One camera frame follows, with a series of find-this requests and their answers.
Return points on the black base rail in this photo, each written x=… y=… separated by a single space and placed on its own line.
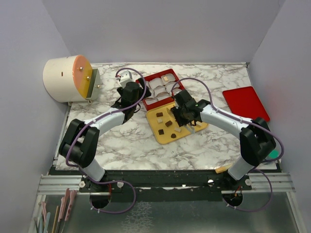
x=125 y=192

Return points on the green lid jar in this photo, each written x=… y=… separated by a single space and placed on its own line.
x=274 y=154

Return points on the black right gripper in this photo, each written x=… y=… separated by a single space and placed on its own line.
x=180 y=121

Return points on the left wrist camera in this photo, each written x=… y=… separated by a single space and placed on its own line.
x=125 y=77

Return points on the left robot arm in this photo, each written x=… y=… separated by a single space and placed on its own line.
x=80 y=141

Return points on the red chocolate box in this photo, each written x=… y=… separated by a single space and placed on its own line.
x=161 y=91

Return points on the clear and metal tongs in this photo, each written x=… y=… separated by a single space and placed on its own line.
x=187 y=126

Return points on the pink tool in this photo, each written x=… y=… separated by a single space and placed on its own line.
x=67 y=202

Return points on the white cylindrical container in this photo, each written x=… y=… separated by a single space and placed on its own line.
x=67 y=79

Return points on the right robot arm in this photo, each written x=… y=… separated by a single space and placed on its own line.
x=256 y=142

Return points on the aluminium frame rail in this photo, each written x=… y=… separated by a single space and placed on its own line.
x=254 y=182

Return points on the red box lid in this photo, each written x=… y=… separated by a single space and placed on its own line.
x=245 y=102

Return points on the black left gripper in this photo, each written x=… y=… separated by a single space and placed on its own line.
x=146 y=93

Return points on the yellow plastic tray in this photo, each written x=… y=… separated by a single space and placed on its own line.
x=152 y=120

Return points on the grey green drawer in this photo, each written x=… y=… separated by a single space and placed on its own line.
x=94 y=86

